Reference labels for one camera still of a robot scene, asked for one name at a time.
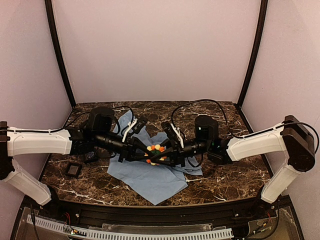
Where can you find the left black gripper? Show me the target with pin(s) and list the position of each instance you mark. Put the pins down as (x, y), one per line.
(126, 149)

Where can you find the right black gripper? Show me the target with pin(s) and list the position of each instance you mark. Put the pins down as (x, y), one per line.
(178, 152)

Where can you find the plush sunflower brooch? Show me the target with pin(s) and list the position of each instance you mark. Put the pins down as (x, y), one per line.
(156, 150)

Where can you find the light blue shirt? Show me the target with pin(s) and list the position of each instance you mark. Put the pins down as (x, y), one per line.
(154, 183)

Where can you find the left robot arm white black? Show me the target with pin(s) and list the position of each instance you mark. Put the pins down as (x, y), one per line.
(95, 132)

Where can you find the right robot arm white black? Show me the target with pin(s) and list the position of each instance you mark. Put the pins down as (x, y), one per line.
(291, 137)

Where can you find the far black square tray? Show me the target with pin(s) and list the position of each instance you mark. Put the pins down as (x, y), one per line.
(90, 157)

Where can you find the black square tray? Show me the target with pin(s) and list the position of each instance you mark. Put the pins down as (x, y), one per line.
(90, 157)
(73, 169)

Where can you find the near black square tray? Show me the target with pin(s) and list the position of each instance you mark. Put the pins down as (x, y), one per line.
(73, 169)

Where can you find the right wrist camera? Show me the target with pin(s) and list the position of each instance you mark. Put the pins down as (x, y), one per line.
(173, 133)

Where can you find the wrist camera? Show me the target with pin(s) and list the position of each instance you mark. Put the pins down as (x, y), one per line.
(134, 127)
(173, 133)

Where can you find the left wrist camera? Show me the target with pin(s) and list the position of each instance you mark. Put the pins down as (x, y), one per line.
(134, 127)

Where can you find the black front table rail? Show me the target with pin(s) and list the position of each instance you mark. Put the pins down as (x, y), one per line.
(224, 213)

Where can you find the white slotted cable duct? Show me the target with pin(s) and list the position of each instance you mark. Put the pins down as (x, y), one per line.
(133, 232)

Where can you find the left black frame post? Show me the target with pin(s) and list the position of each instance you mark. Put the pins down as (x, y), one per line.
(58, 51)

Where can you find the black frame post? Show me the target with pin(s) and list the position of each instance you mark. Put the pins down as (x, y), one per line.
(58, 51)
(254, 52)

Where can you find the right black frame post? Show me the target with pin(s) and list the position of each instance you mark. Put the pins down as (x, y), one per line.
(254, 52)

